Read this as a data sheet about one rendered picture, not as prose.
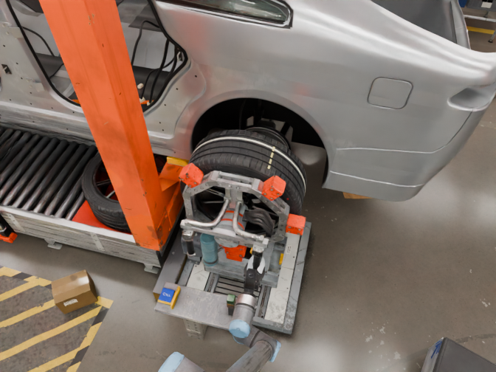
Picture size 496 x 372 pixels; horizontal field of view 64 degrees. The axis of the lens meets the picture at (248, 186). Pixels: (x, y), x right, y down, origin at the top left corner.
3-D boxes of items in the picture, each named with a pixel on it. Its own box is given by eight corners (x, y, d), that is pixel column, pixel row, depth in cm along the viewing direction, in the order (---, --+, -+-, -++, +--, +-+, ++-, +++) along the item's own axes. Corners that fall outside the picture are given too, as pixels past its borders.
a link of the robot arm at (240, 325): (228, 335, 176) (226, 328, 168) (235, 308, 183) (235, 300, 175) (249, 340, 174) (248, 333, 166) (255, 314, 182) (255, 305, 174)
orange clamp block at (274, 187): (274, 189, 190) (286, 181, 183) (271, 201, 185) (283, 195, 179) (263, 181, 188) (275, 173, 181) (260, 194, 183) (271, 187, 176)
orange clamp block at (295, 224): (287, 220, 207) (304, 224, 206) (284, 232, 202) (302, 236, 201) (288, 212, 202) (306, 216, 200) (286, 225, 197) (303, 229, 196)
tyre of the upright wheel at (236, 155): (186, 184, 247) (283, 220, 251) (172, 214, 233) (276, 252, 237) (204, 109, 195) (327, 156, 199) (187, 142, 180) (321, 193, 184)
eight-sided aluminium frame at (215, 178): (283, 245, 225) (294, 185, 182) (280, 255, 221) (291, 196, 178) (193, 224, 232) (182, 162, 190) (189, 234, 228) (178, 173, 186)
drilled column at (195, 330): (207, 325, 253) (203, 299, 221) (203, 340, 247) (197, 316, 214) (193, 321, 255) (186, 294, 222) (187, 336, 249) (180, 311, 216)
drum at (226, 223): (249, 217, 212) (250, 201, 201) (240, 251, 199) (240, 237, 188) (224, 212, 214) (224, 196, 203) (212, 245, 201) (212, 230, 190)
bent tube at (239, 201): (271, 209, 191) (272, 196, 183) (262, 243, 179) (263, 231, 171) (236, 202, 194) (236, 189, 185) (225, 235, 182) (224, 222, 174)
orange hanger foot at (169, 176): (199, 166, 269) (195, 129, 242) (172, 229, 237) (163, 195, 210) (176, 162, 271) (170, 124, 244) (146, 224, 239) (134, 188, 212)
